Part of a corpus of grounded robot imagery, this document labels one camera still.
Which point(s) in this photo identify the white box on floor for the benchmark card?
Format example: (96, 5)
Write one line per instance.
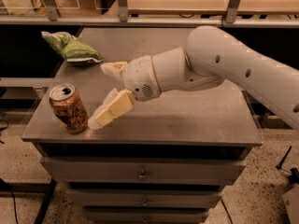
(291, 201)

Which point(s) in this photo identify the grey drawer cabinet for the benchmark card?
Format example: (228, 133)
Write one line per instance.
(213, 124)

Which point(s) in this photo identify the green jalapeno chip bag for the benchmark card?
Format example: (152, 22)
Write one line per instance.
(72, 48)

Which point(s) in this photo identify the middle grey drawer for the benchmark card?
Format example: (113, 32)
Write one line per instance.
(143, 198)

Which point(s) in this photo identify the metal railing frame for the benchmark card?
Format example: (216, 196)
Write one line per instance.
(115, 12)

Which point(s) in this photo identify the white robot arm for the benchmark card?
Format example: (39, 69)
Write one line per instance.
(209, 57)

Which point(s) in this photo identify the orange soda can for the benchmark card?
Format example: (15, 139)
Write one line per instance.
(68, 108)

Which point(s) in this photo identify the wooden background table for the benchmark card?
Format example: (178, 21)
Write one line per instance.
(212, 7)

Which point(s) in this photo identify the grey drawer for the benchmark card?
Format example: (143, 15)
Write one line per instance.
(144, 171)
(143, 198)
(147, 216)

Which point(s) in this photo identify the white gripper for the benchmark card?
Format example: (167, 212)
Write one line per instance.
(139, 76)

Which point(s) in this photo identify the top grey drawer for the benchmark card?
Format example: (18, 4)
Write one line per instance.
(144, 171)

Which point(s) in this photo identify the bottom grey drawer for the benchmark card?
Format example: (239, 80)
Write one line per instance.
(147, 216)

